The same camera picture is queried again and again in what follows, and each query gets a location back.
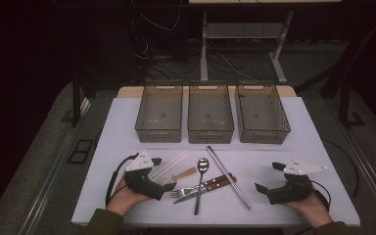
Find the black metal stand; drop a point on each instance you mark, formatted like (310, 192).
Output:
(344, 98)
(76, 104)

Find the metal spoon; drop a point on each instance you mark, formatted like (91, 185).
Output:
(203, 165)

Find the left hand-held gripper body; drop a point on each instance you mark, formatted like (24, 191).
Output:
(143, 182)

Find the long silver dotted metal stick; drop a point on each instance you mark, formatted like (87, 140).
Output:
(228, 178)

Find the black floor frame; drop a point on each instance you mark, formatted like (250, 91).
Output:
(80, 151)

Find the person's right hand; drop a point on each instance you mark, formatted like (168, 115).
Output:
(311, 210)

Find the aluminium floor rail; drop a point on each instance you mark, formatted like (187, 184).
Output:
(368, 169)
(55, 156)

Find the person's left hand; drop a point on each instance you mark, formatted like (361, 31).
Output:
(122, 200)

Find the clear grey plastic bin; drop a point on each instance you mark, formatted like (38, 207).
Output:
(261, 112)
(210, 112)
(158, 112)

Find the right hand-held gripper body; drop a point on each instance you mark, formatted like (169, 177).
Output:
(293, 191)

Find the white metal desk frame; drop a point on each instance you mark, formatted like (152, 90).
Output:
(204, 49)

